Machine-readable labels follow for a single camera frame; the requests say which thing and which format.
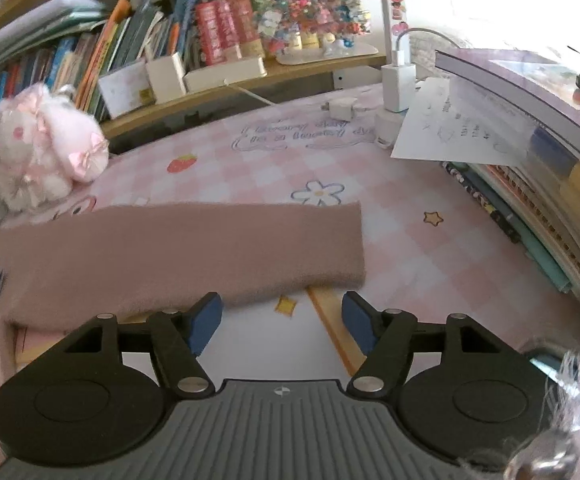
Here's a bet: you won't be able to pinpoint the white flat box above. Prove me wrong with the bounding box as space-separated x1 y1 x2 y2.
184 56 267 94

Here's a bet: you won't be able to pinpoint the stack of books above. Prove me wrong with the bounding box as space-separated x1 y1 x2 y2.
434 48 580 333

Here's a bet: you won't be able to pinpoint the white paper sheet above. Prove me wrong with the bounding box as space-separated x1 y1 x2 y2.
391 78 540 167

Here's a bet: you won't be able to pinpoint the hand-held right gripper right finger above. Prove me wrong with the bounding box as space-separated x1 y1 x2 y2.
341 291 525 401

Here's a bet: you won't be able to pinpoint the brown towel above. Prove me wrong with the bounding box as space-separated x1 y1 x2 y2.
0 201 367 333

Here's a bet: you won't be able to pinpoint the pink plush toy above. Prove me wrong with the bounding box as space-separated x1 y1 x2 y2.
0 83 111 212

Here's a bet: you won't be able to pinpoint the fluffy keychain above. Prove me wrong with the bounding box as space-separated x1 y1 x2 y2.
460 335 580 480

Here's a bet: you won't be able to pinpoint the red books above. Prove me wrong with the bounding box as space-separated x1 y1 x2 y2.
194 0 265 67

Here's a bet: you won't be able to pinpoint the pink checkered desk mat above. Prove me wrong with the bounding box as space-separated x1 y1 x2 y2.
0 80 580 376

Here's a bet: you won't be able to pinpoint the white charger plug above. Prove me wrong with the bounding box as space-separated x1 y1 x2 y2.
381 35 417 114

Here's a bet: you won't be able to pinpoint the colourful figurine display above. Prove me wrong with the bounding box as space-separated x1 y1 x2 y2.
252 0 379 65

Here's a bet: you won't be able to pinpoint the small white charger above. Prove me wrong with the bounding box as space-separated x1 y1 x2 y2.
322 97 365 123

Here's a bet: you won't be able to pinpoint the row of books on shelf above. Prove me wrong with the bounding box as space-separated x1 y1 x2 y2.
0 0 205 126

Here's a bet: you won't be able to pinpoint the white storage box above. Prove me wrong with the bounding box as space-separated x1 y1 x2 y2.
97 59 153 120
145 52 187 105

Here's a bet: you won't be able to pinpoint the wooden shelf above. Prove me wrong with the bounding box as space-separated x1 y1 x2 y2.
0 0 387 141

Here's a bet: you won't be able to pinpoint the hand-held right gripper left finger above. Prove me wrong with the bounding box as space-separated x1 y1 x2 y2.
63 292 223 401

